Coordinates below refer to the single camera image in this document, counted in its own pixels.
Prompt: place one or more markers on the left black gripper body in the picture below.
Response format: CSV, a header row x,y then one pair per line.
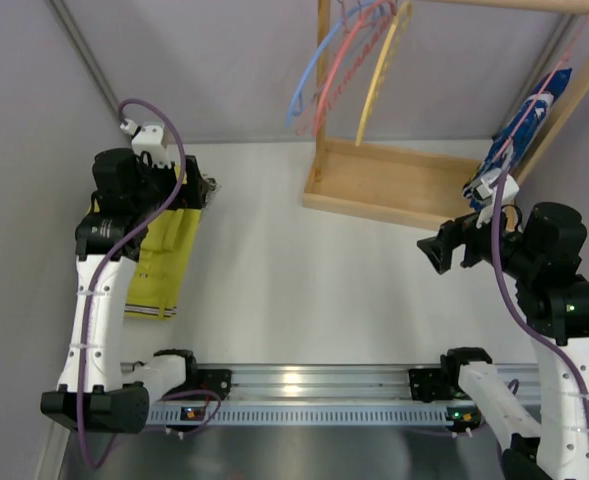
x,y
192,181

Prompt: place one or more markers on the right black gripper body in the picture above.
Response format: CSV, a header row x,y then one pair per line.
x,y
459,245

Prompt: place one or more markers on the blue patterned trousers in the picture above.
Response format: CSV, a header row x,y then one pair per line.
x,y
481,170

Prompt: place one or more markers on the pink wire hanger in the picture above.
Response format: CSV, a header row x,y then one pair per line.
x,y
519,132

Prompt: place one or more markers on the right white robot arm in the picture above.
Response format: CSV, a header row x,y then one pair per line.
x,y
553,297

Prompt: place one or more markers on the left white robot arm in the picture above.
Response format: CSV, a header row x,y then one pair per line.
x,y
92,392

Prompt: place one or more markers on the yellow folded trousers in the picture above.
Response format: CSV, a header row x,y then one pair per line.
x,y
129,219

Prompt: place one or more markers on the blue plastic hanger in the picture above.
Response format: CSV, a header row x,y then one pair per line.
x,y
344,43

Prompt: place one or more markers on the pink plastic hanger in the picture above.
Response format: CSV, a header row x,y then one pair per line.
x,y
366,33

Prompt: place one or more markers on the yellow plastic hanger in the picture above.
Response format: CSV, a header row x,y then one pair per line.
x,y
385,59

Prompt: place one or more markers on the wooden clothes rack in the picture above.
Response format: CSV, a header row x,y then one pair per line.
x,y
388,184

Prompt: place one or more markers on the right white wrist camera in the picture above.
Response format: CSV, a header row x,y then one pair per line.
x,y
487,194

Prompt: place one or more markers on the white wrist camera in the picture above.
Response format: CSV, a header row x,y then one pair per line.
x,y
487,194
148,142

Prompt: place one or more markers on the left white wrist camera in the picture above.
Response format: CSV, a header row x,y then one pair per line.
x,y
148,142

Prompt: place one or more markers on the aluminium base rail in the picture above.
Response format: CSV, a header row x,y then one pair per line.
x,y
319,384

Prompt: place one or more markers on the white slotted cable duct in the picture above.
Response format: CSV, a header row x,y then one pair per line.
x,y
191,414

